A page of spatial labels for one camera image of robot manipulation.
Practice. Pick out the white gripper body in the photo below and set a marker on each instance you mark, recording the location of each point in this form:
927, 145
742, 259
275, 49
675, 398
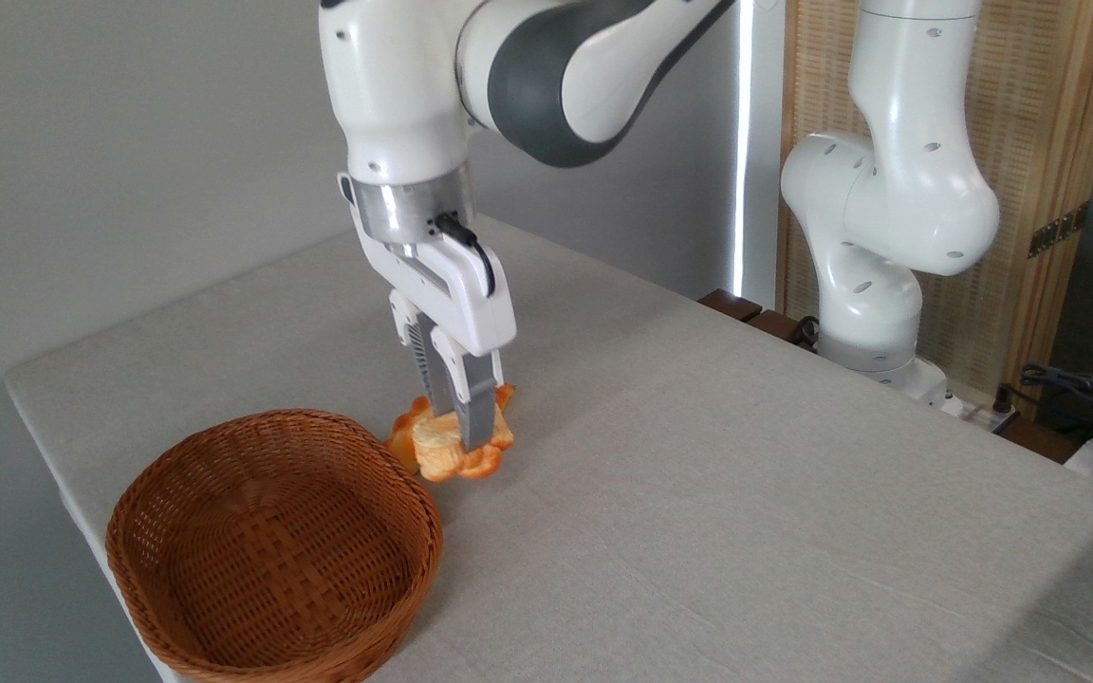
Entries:
471, 304

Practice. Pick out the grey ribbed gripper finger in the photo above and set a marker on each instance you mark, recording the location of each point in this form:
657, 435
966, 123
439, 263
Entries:
473, 398
423, 351

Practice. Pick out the round pale bread roll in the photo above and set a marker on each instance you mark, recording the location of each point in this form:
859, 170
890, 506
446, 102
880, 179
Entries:
442, 453

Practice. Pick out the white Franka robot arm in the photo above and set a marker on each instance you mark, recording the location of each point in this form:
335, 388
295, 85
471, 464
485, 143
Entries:
898, 190

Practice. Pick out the long braided bread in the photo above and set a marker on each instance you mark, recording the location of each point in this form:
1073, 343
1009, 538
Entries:
401, 438

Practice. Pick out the brown wicker basket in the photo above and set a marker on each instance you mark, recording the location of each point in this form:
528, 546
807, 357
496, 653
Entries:
271, 560

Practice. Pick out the dark brown wooden block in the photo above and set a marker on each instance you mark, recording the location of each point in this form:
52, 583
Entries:
730, 304
774, 327

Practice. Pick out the grey tablecloth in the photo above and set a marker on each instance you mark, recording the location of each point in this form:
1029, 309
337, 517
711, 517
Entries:
717, 493

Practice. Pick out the white power strip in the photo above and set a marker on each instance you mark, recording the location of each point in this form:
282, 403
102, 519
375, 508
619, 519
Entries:
978, 415

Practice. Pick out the brass screen hinge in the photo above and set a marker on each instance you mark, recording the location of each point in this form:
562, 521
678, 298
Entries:
1057, 230

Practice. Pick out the wooden slatted screen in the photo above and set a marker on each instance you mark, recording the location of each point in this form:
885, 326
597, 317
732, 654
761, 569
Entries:
1040, 114

